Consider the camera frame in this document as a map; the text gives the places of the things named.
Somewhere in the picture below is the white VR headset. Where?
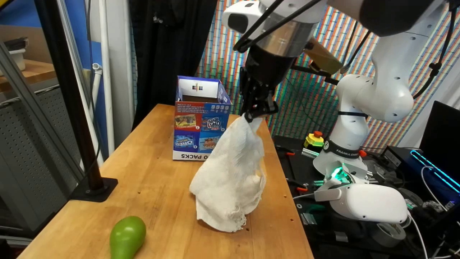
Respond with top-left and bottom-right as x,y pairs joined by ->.
313,161 -> 408,225

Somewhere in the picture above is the white cloth rag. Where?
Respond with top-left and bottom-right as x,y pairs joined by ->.
188,114 -> 267,235

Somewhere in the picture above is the grey perforated panel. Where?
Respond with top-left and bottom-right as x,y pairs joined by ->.
0,85 -> 83,232

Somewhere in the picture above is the white plastic tub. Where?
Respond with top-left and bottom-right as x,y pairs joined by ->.
2,38 -> 30,71

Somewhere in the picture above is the green avocado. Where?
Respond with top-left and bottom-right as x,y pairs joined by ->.
107,215 -> 148,259

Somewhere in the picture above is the black pole stand with base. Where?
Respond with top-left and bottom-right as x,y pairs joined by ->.
34,0 -> 119,203

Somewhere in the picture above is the white cable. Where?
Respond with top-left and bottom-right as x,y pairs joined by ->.
406,164 -> 454,259

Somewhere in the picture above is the aluminium frame bar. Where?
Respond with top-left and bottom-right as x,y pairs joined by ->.
0,42 -> 87,189

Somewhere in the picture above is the grey tape roll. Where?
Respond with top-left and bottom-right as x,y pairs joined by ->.
370,222 -> 408,249

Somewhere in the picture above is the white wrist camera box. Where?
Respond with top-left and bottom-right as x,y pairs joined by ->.
222,0 -> 270,35

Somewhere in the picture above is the wooden workbench top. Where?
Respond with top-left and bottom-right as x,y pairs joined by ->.
0,59 -> 58,91

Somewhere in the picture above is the yellow red emergency stop button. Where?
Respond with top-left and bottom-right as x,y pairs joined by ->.
303,130 -> 326,154

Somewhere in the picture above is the blue snack pack cardboard box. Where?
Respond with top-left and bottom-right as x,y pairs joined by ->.
171,75 -> 234,163

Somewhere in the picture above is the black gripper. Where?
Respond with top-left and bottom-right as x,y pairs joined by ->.
238,45 -> 293,121

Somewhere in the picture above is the black camera on boom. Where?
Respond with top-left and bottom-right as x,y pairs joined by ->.
286,62 -> 339,87

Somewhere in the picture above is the white post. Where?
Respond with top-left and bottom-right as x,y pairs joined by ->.
87,0 -> 116,157

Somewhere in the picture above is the blue plastic case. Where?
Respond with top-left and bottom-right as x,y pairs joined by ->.
401,148 -> 460,207

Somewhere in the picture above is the black curtain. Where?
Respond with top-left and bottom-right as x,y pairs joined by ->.
127,0 -> 219,128

